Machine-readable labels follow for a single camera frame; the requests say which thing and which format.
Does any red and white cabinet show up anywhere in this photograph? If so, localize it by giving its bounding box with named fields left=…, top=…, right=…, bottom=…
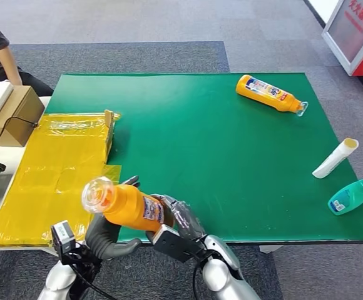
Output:
left=321, top=0, right=363, bottom=101

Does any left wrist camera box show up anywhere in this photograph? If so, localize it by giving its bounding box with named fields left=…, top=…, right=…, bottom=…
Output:
left=50, top=220, right=76, bottom=254

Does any white tube with yellow end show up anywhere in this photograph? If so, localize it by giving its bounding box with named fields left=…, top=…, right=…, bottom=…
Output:
left=311, top=137, right=360, bottom=180

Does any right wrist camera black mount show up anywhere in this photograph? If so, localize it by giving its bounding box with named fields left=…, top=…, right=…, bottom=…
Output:
left=152, top=224, right=206, bottom=264

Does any brown cardboard box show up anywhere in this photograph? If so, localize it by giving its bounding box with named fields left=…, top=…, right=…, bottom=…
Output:
left=0, top=85, right=45, bottom=148

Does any yellow film wrapped cardboard box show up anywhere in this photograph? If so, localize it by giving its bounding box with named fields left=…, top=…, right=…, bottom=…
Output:
left=0, top=109, right=123, bottom=248

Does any orange bottle with clear cap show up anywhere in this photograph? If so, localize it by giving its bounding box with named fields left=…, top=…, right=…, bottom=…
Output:
left=235, top=74, right=309, bottom=118
left=81, top=176, right=170, bottom=233

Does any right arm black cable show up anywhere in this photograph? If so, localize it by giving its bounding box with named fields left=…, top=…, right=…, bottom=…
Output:
left=191, top=258, right=205, bottom=300

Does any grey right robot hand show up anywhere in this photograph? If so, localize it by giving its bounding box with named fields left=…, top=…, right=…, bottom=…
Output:
left=145, top=193, right=206, bottom=245

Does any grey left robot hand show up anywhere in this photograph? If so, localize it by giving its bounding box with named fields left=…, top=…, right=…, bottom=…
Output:
left=85, top=175, right=142, bottom=261

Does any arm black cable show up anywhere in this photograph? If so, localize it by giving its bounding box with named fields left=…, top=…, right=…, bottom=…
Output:
left=70, top=248, right=118, bottom=300
left=191, top=258, right=205, bottom=300

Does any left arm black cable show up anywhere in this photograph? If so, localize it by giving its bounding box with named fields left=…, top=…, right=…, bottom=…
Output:
left=70, top=248, right=118, bottom=300

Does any green table mat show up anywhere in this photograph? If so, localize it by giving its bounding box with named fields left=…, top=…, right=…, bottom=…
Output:
left=45, top=72, right=363, bottom=245

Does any teal plastic bottle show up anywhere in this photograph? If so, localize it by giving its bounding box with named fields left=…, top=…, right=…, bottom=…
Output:
left=327, top=179, right=363, bottom=217

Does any thin black cable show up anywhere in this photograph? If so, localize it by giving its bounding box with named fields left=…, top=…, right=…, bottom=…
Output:
left=0, top=116, right=40, bottom=164

